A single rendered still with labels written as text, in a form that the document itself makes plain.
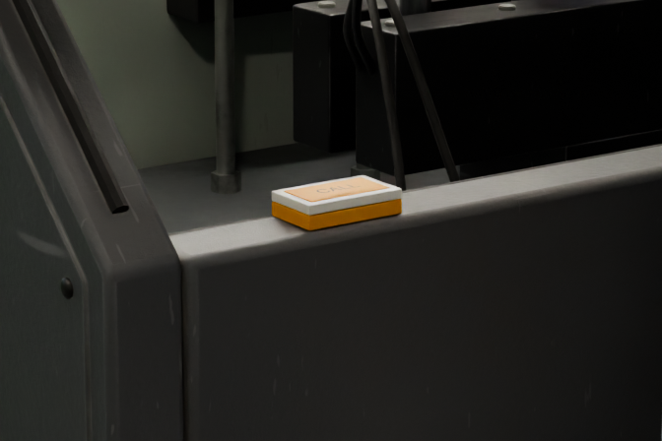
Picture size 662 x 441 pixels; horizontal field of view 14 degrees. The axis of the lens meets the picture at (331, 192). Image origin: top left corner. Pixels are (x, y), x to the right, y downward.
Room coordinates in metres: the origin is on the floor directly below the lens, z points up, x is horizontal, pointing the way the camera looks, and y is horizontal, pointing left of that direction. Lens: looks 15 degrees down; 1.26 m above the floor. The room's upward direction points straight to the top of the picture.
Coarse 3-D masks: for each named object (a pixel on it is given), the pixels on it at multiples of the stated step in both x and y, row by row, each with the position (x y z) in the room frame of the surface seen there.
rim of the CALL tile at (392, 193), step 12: (336, 180) 1.13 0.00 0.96; (372, 180) 1.13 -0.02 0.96; (276, 192) 1.11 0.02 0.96; (372, 192) 1.11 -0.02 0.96; (384, 192) 1.11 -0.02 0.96; (396, 192) 1.11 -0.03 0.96; (288, 204) 1.10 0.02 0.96; (300, 204) 1.09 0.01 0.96; (312, 204) 1.09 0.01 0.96; (324, 204) 1.09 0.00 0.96; (336, 204) 1.10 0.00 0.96; (348, 204) 1.10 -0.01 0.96; (360, 204) 1.10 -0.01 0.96
